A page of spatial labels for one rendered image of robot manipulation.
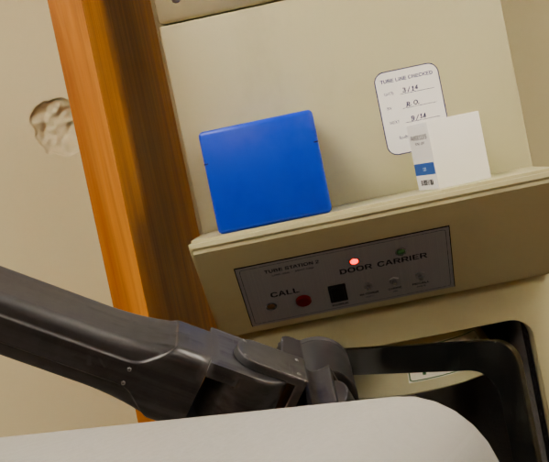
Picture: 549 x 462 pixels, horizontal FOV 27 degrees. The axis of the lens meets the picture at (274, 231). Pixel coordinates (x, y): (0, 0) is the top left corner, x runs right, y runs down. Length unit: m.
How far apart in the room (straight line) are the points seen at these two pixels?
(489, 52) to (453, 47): 0.03
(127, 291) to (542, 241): 0.37
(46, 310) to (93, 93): 0.27
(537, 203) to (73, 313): 0.42
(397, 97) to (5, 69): 0.66
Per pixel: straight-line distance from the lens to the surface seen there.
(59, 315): 0.82
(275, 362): 0.85
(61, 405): 1.60
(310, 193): 0.99
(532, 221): 1.03
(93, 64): 1.03
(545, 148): 1.55
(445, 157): 1.01
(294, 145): 0.99
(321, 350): 0.93
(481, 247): 1.04
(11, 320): 0.82
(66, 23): 1.04
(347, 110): 1.09
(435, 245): 1.02
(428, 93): 1.10
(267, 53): 1.10
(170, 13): 1.11
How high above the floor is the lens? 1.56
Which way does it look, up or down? 3 degrees down
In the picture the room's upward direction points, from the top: 12 degrees counter-clockwise
